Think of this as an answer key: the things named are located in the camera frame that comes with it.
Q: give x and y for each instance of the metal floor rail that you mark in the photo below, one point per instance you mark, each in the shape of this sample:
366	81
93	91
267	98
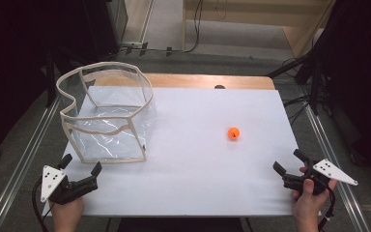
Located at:
22	161
328	154

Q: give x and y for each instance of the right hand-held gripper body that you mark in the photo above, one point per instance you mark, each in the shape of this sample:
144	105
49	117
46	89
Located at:
331	172

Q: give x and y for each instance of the person's left hand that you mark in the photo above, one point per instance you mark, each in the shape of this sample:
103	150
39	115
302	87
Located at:
67	214

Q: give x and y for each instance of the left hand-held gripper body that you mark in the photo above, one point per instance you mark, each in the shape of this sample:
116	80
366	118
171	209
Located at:
53	180

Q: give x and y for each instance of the black stand pole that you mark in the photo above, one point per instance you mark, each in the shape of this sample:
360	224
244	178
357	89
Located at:
50	87

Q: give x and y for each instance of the person's right hand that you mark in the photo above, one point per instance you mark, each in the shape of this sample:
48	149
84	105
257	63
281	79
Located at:
307	206

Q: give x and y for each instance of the wooden shelf unit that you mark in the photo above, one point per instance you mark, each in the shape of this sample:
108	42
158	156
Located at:
299	35

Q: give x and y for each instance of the orange ball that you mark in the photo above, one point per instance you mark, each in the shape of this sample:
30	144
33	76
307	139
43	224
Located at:
234	133

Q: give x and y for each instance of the wooden table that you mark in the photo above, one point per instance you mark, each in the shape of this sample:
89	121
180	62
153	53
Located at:
180	80

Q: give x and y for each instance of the black curtain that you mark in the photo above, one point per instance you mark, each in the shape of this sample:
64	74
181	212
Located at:
13	64
360	80

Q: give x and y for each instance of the person's dark clothing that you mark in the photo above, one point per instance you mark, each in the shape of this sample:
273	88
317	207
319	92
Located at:
180	225

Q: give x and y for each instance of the black tripod legs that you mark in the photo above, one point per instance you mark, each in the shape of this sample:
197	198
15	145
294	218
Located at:
314	83

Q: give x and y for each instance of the white board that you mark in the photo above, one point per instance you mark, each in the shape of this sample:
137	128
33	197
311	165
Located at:
190	167

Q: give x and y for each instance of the clear plastic storage bag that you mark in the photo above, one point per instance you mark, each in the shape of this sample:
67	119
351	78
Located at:
109	145

